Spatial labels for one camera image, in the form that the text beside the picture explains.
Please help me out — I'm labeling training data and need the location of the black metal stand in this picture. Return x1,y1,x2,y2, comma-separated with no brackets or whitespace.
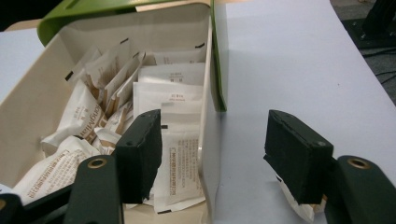
340,0,396,49

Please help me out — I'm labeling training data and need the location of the black floor cable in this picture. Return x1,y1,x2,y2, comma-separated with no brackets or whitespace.
375,70,396,85

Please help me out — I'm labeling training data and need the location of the cream box with green lid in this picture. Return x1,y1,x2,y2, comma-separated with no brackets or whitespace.
0,0,228,224

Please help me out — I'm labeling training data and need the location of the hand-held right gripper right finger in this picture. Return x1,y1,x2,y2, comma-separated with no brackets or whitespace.
263,109,334,205

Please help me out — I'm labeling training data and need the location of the white brown-print snack packet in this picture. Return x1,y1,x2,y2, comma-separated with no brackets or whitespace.
275,174,328,223

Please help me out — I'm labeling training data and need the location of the pile of white packets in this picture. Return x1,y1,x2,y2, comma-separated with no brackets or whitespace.
12,41,207,215

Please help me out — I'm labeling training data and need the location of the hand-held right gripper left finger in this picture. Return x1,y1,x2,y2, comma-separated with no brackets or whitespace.
113,108,163,204

